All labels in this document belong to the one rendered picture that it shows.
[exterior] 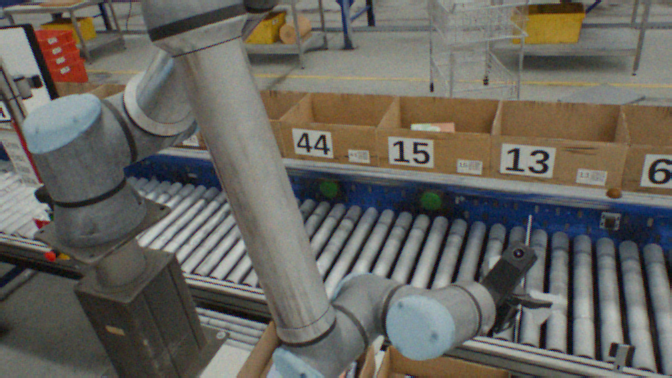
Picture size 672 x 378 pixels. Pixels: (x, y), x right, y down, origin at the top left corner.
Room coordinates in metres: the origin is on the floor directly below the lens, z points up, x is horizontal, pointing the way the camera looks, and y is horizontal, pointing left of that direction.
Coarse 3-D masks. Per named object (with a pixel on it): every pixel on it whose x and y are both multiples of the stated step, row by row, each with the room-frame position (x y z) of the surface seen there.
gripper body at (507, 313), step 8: (520, 288) 0.63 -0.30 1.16; (512, 296) 0.60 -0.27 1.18; (504, 304) 0.60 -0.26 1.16; (512, 304) 0.60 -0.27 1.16; (496, 312) 0.61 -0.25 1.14; (504, 312) 0.60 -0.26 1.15; (512, 312) 0.62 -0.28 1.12; (496, 320) 0.60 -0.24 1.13; (504, 320) 0.59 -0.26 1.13; (512, 320) 0.61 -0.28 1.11; (504, 328) 0.60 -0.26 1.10
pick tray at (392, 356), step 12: (384, 360) 0.78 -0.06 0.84; (396, 360) 0.80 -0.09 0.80; (408, 360) 0.79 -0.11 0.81; (420, 360) 0.78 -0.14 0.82; (432, 360) 0.77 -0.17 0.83; (444, 360) 0.76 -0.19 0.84; (456, 360) 0.74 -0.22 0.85; (384, 372) 0.77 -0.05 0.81; (396, 372) 0.80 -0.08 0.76; (408, 372) 0.79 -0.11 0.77; (420, 372) 0.78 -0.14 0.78; (432, 372) 0.77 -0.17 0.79; (444, 372) 0.75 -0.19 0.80; (456, 372) 0.74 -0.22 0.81; (468, 372) 0.73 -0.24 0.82; (480, 372) 0.72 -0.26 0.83; (492, 372) 0.71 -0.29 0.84; (504, 372) 0.70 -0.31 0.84
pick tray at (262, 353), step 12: (264, 336) 0.90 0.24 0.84; (276, 336) 0.94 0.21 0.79; (264, 348) 0.89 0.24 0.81; (276, 348) 0.93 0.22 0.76; (372, 348) 0.82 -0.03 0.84; (252, 360) 0.84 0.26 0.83; (264, 360) 0.88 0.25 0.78; (360, 360) 0.85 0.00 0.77; (372, 360) 0.81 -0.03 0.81; (240, 372) 0.79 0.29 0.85; (252, 372) 0.83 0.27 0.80; (264, 372) 0.86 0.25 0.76; (360, 372) 0.82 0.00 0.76; (372, 372) 0.80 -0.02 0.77
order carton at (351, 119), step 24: (312, 96) 2.01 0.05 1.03; (336, 96) 1.97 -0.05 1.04; (360, 96) 1.92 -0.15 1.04; (384, 96) 1.87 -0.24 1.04; (288, 120) 1.82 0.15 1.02; (312, 120) 2.00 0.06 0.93; (336, 120) 1.97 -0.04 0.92; (360, 120) 1.92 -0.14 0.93; (288, 144) 1.75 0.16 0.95; (336, 144) 1.66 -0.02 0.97; (360, 144) 1.62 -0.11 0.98
